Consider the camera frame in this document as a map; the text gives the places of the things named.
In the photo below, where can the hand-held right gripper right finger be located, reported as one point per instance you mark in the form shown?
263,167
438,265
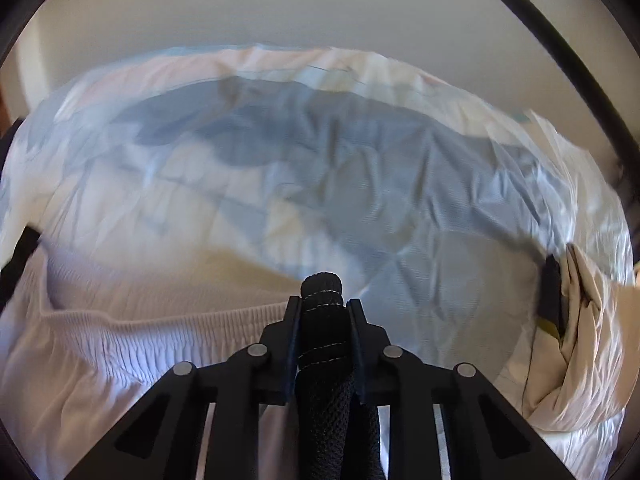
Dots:
356,360

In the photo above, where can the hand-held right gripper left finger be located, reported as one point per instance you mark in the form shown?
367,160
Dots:
294,355

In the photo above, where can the white shorts with black mesh stripe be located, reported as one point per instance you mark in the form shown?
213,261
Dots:
100,385

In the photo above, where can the pastel patchwork bedspread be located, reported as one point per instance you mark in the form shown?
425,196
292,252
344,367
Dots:
325,160

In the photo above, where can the dark cloth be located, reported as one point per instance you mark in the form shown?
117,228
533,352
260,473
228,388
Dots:
550,285

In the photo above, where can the cream crumpled cloth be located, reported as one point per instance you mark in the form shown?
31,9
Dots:
585,350

